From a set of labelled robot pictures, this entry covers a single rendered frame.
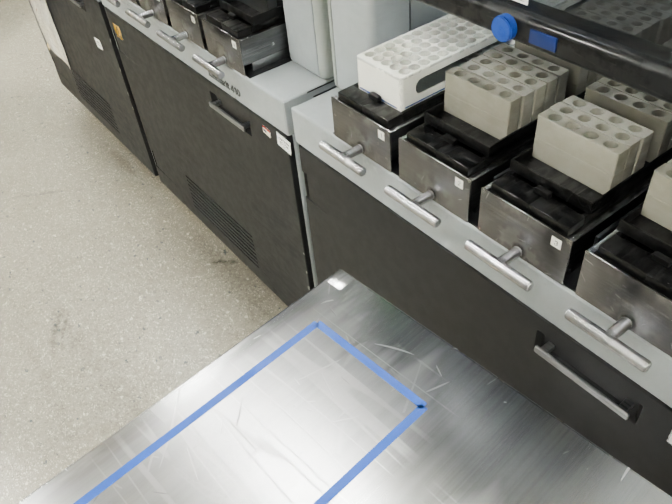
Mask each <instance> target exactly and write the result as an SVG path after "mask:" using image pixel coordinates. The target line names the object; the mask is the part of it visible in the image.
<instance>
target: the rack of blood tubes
mask: <svg viewBox="0 0 672 504"><path fill-rule="evenodd" d="M502 43H503V44H506V45H508V44H507V42H500V41H498V40H497V39H496V38H495V37H494V35H493V33H492V31H490V30H488V29H485V28H483V27H480V26H478V25H475V24H473V23H471V22H468V21H466V20H463V19H461V18H458V17H456V16H453V15H451V14H448V15H445V16H443V17H441V18H439V19H436V20H434V21H432V22H430V23H427V24H425V25H423V26H421V27H418V28H416V29H414V30H412V31H409V32H407V33H405V34H402V35H400V36H398V37H396V38H393V39H391V40H389V41H387V42H384V43H382V44H380V45H378V46H375V47H373V48H371V49H369V50H366V51H364V52H362V53H360V54H358V55H357V69H358V85H359V89H361V88H363V89H365V90H367V91H368V92H372V91H373V92H375V93H377V94H378V95H380V96H381V99H383V100H384V101H386V102H388V103H390V104H391V105H393V106H395V107H397V109H396V108H395V109H396V110H398V111H400V112H402V111H404V110H406V109H408V108H410V107H412V106H413V105H412V106H410V107H408V108H406V109H405V107H407V106H409V105H411V104H413V103H415V102H417V101H419V100H421V99H423V98H425V97H427V96H429V95H431V94H433V93H435V92H437V91H439V90H441V89H443V88H445V76H446V71H447V70H449V69H451V68H453V67H455V66H457V67H459V65H461V64H463V63H465V62H467V61H471V59H473V58H475V57H477V56H479V55H483V53H485V52H487V51H489V50H491V49H493V48H494V47H496V46H498V45H500V44H502ZM497 44H498V45H497ZM360 87H361V88H360ZM363 89H361V90H363ZM363 91H364V90H363ZM365 92H366V91H365ZM368 92H366V93H368ZM368 94H369V93H368ZM381 101H382V100H381ZM384 101H382V102H384ZM386 102H384V103H386ZM386 104H387V103H386ZM387 105H389V104H387ZM391 105H389V106H391ZM393 106H391V107H393ZM393 108H394V107H393Z"/></svg>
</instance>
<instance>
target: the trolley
mask: <svg viewBox="0 0 672 504"><path fill-rule="evenodd" d="M17 504H672V497H671V496H670V495H668V494H667V493H665V492H664V491H662V490H661V489H659V488H658V487H657V486H655V485H654V484H652V483H651V482H649V481H648V480H646V479H645V478H643V477H642V476H641V475H639V474H638V473H636V472H635V471H633V470H632V469H630V468H629V467H628V466H626V465H625V464H623V463H622V462H620V461H619V460H617V459H616V458H614V457H613V456H612V455H610V454H609V453H607V452H606V451H604V450H603V449H601V448H600V447H599V446H597V445H596V444H594V443H593V442H591V441H590V440H588V439H587V438H585V437H584V436H583V435H581V434H580V433H578V432H577V431H575V430H574V429H572V428H571V427H570V426H568V425H567V424H565V423H564V422H562V421H561V420H559V419H558V418H556V417H555V416H554V415H552V414H551V413H549V412H548V411H546V410H545V409H543V408H542V407H541V406H539V405H538V404H536V403H535V402H533V401H532V400H530V399H529V398H528V397H526V396H525V395H523V394H522V393H520V392H519V391H517V390H516V389H514V388H513V387H512V386H510V385H509V384H507V383H506V382H504V381H503V380H501V379H500V378H499V377H497V376H496V375H494V374H493V373H491V372H490V371H488V370H487V369H485V368H484V367H483V366H481V365H480V364H478V363H477V362H475V361H474V360H472V359H471V358H470V357H468V356H467V355H465V354H464V353H462V352H461V351H459V350H458V349H456V348H455V347H454V346H452V345H451V344H449V343H448V342H446V341H445V340H443V339H442V338H441V337H439V336H438V335H436V334H435V333H433V332H432V331H430V330H429V329H427V328H426V327H425V326H423V325H422V324H420V323H419V322H417V321H416V320H414V319H413V318H412V317H410V316H409V315H407V314H406V313H404V312H403V311H401V310H400V309H398V308H397V307H396V306H394V305H393V304H391V303H390V302H388V301H387V300H385V299H384V298H383V297H381V296H380V295H378V294H377V293H375V292H374V291H372V290H371V289H369V288H368V287H367V286H365V285H364V284H362V283H361V282H359V281H358V280H356V279H355V278H354V277H352V276H351V275H349V274H348V273H346V272H345V271H343V270H342V269H339V270H338V271H336V272H335V273H333V274H332V275H331V276H329V277H328V278H327V279H325V280H324V281H322V282H321V283H320V284H318V285H317V286H316V287H314V288H313V289H311V290H310V291H309V292H307V293H306V294H305V295H303V296H302V297H300V298H299V299H298V300H296V301H295V302H294V303H292V304H291V305H289V306H288V307H287V308H285V309H284V310H283V311H281V312H280V313H278V314H277V315H276V316H274V317H273V318H272V319H270V320H269V321H267V322H266V323H265V324H263V325H262V326H261V327H259V328H258V329H256V330H255V331H254V332H252V333H251V334H250V335H248V336H247V337H245V338H244V339H243V340H241V341H240V342H238V343H237V344H236V345H234V346H233V347H232V348H230V349H229V350H227V351H226V352H225V353H223V354H222V355H221V356H219V357H218V358H216V359H215V360H214V361H212V362H211V363H210V364H208V365H207V366H205V367H204V368H203V369H201V370H200V371H199V372H197V373H196V374H194V375H193V376H192V377H190V378H189V379H188V380H186V381H185V382H183V383H182V384H181V385H179V386H178V387H177V388H175V389H174V390H172V391H171V392H170V393H168V394H167V395H166V396H164V397H163V398H161V399H160V400H159V401H157V402H156V403H155V404H153V405H152V406H150V407H149V408H148V409H146V410H145V411H143V412H142V413H141V414H139V415H138V416H137V417H135V418H134V419H132V420H131V421H130V422H128V423H127V424H126V425H124V426H123V427H121V428H120V429H119V430H117V431H116V432H115V433H113V434H112V435H110V436H109V437H108V438H106V439H105V440H104V441H102V442H101V443H99V444H98V445H97V446H95V447H94V448H93V449H91V450H90V451H88V452H87V453H86V454H84V455H83V456H82V457H80V458H79V459H77V460H76V461H75V462H73V463H72V464H71V465H69V466H68V467H66V468H65V469H64V470H62V471H61V472H60V473H58V474H57V475H55V476H54V477H53V478H51V479H50V480H49V481H47V482H46V483H44V484H43V485H42V486H40V487H39V488H37V489H36V490H35V491H33V492H32V493H31V494H29V495H28V496H26V497H25V498H24V499H22V500H21V501H20V502H18V503H17Z"/></svg>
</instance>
